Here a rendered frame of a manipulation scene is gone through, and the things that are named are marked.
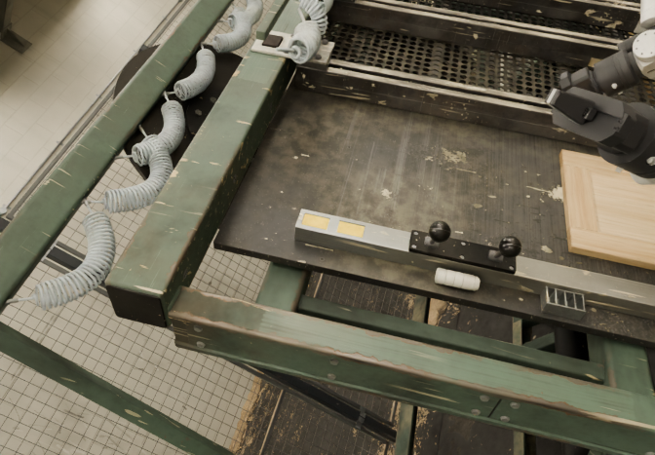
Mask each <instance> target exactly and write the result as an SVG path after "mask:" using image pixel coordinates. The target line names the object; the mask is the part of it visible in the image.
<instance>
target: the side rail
mask: <svg viewBox="0 0 655 455"><path fill-rule="evenodd" d="M168 316H169V319H171V320H172V324H173V332H174V336H175V340H174V343H175V345H176V346H177V347H178V348H182V349H186V350H190V351H194V352H198V353H202V354H206V355H210V356H214V357H218V358H222V359H226V360H232V361H236V362H240V363H245V364H249V365H253V366H257V367H261V368H265V369H269V370H273V371H277V372H281V373H285V374H288V375H292V376H296V377H300V378H304V379H308V380H312V381H316V382H320V383H324V384H328V385H332V386H336V387H340V388H344V389H348V390H352V391H356V392H360V393H364V394H368V395H372V396H376V397H380V398H386V399H390V400H394V401H398V402H402V403H406V404H410V405H414V406H418V407H422V408H427V409H431V410H435V411H439V412H442V413H446V414H450V415H454V416H458V417H462V418H466V419H470V420H474V421H478V422H482V423H486V424H489V425H493V426H497V427H501V428H505V429H509V430H513V431H518V432H522V433H526V434H530V435H534V436H540V437H544V438H548V439H552V440H556V441H560V442H564V443H568V444H572V445H576V446H580V447H584V448H588V449H592V450H595V451H599V452H603V453H608V454H612V455H655V398H654V397H650V396H646V395H642V394H637V393H633V392H629V391H625V390H620V389H616V388H612V387H608V386H604V385H600V384H596V383H592V382H588V381H583V380H579V379H575V378H571V377H566V376H562V375H558V374H555V373H550V372H546V371H542V370H538V369H533V368H529V367H525V366H521V365H517V364H512V363H508V362H504V361H501V360H493V359H489V358H485V357H480V356H476V355H472V354H468V353H463V352H459V351H455V350H451V349H447V348H443V347H439V346H435V345H431V344H426V343H422V342H418V341H414V340H409V339H405V338H402V337H398V336H393V335H389V334H385V333H381V332H376V331H372V330H368V329H364V328H359V327H355V326H352V325H348V324H344V323H339V322H332V321H328V320H323V319H319V318H315V317H311V316H306V315H302V314H298V313H295V312H290V311H286V310H282V309H278V308H273V307H269V306H265V305H261V304H257V303H252V302H249V301H245V300H241V299H236V298H232V297H228V296H224V295H219V294H215V293H211V292H207V291H202V290H199V289H195V288H191V287H186V286H182V289H181V291H180V293H179V295H178V297H177V299H176V300H175V302H174V304H173V307H172V309H171V311H170V312H168Z"/></svg>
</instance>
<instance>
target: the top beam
mask: <svg viewBox="0 0 655 455"><path fill-rule="evenodd" d="M299 5H300V2H299V0H289V1H288V3H287V5H286V6H285V8H284V10H283V11H282V13H281V15H280V17H279V18H278V20H277V22H276V23H275V25H274V27H273V28H272V31H277V32H283V33H286V34H293V33H294V30H295V28H296V27H297V26H298V24H299V23H301V22H302V19H301V17H300V14H299V12H298V10H297V9H298V8H299ZM255 41H256V38H255V40H254V42H253V43H252V45H251V46H250V49H249V50H248V52H247V53H246V55H245V57H244V58H243V60H242V62H241V63H240V65H239V66H238V68H237V70H236V71H235V73H234V74H233V76H232V78H231V79H230V81H229V82H228V84H227V86H226V87H225V89H224V90H223V92H222V94H221V95H220V97H219V98H218V100H217V102H216V103H215V105H214V106H213V108H212V110H211V112H210V114H209V115H208V117H207V118H206V120H205V122H204V123H203V125H202V126H201V127H200V129H199V130H198V132H197V133H196V135H195V137H194V138H193V140H192V141H191V143H190V145H189V146H188V148H187V149H186V151H185V153H184V154H183V156H182V157H181V159H180V161H179V162H178V164H177V166H176V167H175V169H174V170H173V173H172V174H171V176H170V177H169V179H168V181H167V182H166V184H165V185H164V187H163V189H162V190H161V192H160V193H159V195H158V197H157V198H156V200H155V201H154V203H153V205H152V206H151V208H150V210H149V211H148V213H147V214H146V215H145V217H144V218H143V220H142V221H141V223H140V225H139V226H138V228H137V229H136V231H135V233H134V235H133V236H132V238H131V240H130V241H129V243H128V244H127V246H126V248H125V249H124V251H123V252H122V254H121V256H120V257H119V259H118V261H117V262H116V264H115V265H114V267H113V269H112V270H111V272H110V273H109V275H108V277H107V278H106V280H105V285H106V287H105V288H106V290H107V293H108V296H109V298H110V301H111V304H112V307H113V309H114V312H115V315H116V316H117V317H119V318H122V319H127V320H131V321H135V322H142V323H146V324H150V325H154V326H158V327H162V328H166V327H170V326H171V325H172V320H171V319H169V316H168V308H169V305H170V304H171V302H172V299H173V297H174V295H175V293H176V291H177V289H178V287H179V286H182V285H183V286H186V287H190V286H191V284H192V282H193V279H194V277H195V275H196V273H197V271H198V269H199V267H200V265H201V263H202V261H203V259H204V257H205V255H206V253H207V251H208V249H209V247H210V245H211V243H212V239H213V237H214V235H215V233H216V231H217V229H218V227H219V225H220V223H221V221H222V219H223V217H224V215H225V213H226V211H227V210H228V208H229V205H230V203H231V201H232V199H233V197H234V195H235V193H236V191H237V189H238V187H239V185H240V183H241V181H242V179H243V177H244V175H245V173H246V171H247V168H248V166H249V164H250V161H251V159H252V157H253V155H254V153H255V151H256V149H257V147H258V145H259V143H260V141H261V139H262V137H263V136H264V134H265V131H266V129H267V127H268V125H269V123H270V121H271V119H272V117H273V115H274V113H275V111H276V109H277V107H278V105H279V103H280V101H281V99H282V97H283V94H284V92H285V90H286V88H287V86H288V84H289V81H290V79H291V77H292V75H293V73H294V71H295V69H296V66H297V64H296V62H294V61H293V60H292V59H291V58H288V57H278V56H272V55H267V54H263V53H258V52H253V51H252V50H251V48H252V46H253V44H254V43H255Z"/></svg>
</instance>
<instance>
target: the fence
mask: <svg viewBox="0 0 655 455"><path fill-rule="evenodd" d="M305 213H306V214H311V215H315V216H319V217H324V218H328V219H329V224H328V227H327V229H326V230H325V229H320V228H316V227H311V226H307V225H302V224H301V223H302V221H303V218H304V215H305ZM340 221H342V222H347V223H351V224H356V225H360V226H365V230H364V234H363V237H362V238H360V237H356V236H351V235H347V234H342V233H338V232H337V228H338V225H339V222H340ZM410 236H411V233H409V232H406V231H401V230H397V229H392V228H387V227H383V226H378V225H374V224H369V223H364V222H361V221H356V220H352V219H347V218H342V217H338V216H333V215H329V214H324V213H319V212H315V211H311V210H307V209H302V210H301V212H300V214H299V216H298V219H297V222H296V225H295V232H294V239H295V240H297V241H301V242H305V243H309V244H314V245H318V246H326V247H331V248H335V249H340V250H344V251H348V252H353V253H357V254H361V255H365V256H370V257H374V258H379V259H383V260H388V261H392V262H397V263H401V264H405V265H409V266H414V267H418V268H423V269H427V270H432V271H437V269H438V268H443V269H447V270H451V271H454V272H455V271H456V272H460V273H463V274H464V273H465V274H469V275H474V276H476V277H478V278H479V279H480V282H484V283H489V284H497V285H501V286H505V287H509V288H514V289H518V290H523V291H527V292H532V293H536V294H541V293H542V291H543V290H544V288H545V287H546V286H548V287H553V288H557V289H562V290H566V291H571V292H576V293H580V294H584V303H585V305H589V306H594V307H598V308H602V309H606V310H611V311H615V312H619V313H624V314H628V315H633V316H637V317H642V318H646V319H651V320H654V321H655V285H652V284H644V283H639V282H635V281H630V280H625V279H621V278H616V277H612V276H607V275H603V274H599V273H594V272H590V271H585V270H580V269H576V268H571V267H567V266H562V265H558V264H554V263H549V262H545V261H540V260H535V259H531V258H526V257H522V256H516V259H517V271H516V272H515V274H514V275H513V274H508V273H504V272H499V271H495V270H490V269H486V268H482V267H477V266H473V265H468V264H464V263H459V262H455V261H450V260H446V259H441V258H438V257H433V256H429V255H424V254H420V253H415V252H410V251H408V248H409V242H410Z"/></svg>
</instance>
